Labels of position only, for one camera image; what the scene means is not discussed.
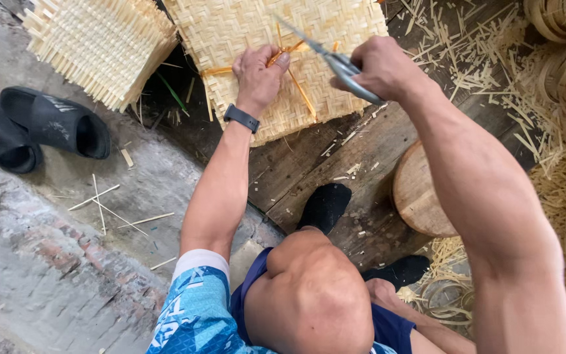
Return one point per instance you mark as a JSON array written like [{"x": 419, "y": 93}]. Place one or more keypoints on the dark wooden plank platform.
[{"x": 312, "y": 162}]

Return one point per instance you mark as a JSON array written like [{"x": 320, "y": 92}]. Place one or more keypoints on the round wooden block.
[{"x": 418, "y": 196}]

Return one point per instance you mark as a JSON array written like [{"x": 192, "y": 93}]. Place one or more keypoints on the pale bamboo stick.
[
  {"x": 121, "y": 218},
  {"x": 94, "y": 197},
  {"x": 146, "y": 220},
  {"x": 99, "y": 204}
]

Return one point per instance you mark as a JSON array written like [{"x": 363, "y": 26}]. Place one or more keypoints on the short orange bamboo strip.
[{"x": 215, "y": 71}]

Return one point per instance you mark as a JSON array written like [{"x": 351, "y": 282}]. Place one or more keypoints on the coiled thin bamboo strips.
[{"x": 442, "y": 300}]

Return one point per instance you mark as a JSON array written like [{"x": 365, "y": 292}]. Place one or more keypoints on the orange bamboo strip bundle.
[{"x": 283, "y": 51}]

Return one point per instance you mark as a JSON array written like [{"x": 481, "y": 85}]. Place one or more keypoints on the person's right hand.
[{"x": 391, "y": 73}]

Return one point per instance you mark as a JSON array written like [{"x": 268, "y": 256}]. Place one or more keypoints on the grey metal scissors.
[{"x": 344, "y": 66}]

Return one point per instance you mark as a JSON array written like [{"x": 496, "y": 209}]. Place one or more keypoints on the person's bare knee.
[{"x": 312, "y": 295}]

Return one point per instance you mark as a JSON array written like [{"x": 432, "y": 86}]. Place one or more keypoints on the stack of woven bamboo mats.
[{"x": 101, "y": 44}]

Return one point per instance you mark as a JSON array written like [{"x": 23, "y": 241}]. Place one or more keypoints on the flat woven bamboo mat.
[{"x": 263, "y": 24}]

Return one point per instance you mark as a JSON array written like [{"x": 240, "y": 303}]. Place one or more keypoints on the green bamboo strip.
[{"x": 172, "y": 92}]

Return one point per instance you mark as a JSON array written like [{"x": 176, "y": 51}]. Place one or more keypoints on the black wristband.
[{"x": 241, "y": 118}]

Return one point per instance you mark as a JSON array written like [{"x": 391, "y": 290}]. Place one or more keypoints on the person's black sock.
[
  {"x": 326, "y": 206},
  {"x": 401, "y": 270}
]

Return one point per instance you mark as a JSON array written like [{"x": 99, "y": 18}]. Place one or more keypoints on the navy blue shorts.
[{"x": 248, "y": 290}]

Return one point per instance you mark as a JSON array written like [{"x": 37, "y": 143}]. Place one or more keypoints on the blue patterned shirt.
[{"x": 194, "y": 314}]

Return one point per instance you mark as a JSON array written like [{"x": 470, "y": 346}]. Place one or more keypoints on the long orange bamboo strip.
[{"x": 302, "y": 96}]

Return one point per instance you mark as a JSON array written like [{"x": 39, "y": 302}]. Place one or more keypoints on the person's right fingers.
[{"x": 364, "y": 51}]

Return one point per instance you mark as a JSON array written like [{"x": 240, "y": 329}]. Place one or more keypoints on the person's left hand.
[{"x": 257, "y": 83}]

